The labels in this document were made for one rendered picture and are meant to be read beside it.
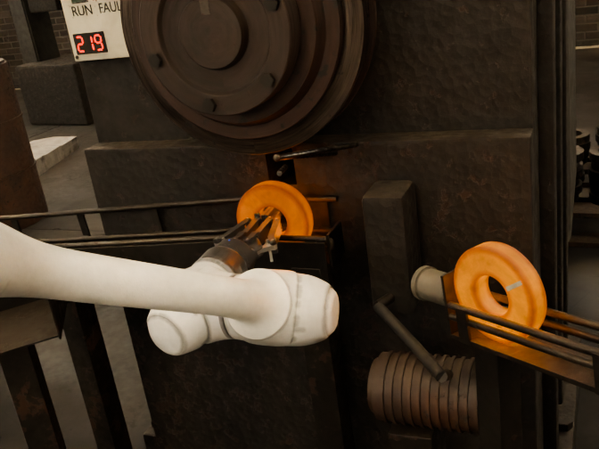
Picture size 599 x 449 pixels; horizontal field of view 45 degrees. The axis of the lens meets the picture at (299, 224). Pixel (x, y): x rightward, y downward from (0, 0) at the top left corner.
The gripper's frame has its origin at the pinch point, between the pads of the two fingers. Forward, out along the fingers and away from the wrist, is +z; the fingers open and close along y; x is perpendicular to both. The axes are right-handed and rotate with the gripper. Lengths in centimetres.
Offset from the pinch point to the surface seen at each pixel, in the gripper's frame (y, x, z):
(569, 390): 52, -72, 43
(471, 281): 41.4, -1.4, -18.9
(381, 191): 23.0, 5.2, -0.9
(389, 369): 26.0, -21.0, -17.8
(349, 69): 20.1, 27.8, -0.6
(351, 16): 21.4, 36.2, 0.1
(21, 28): -439, -24, 419
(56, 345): -124, -80, 48
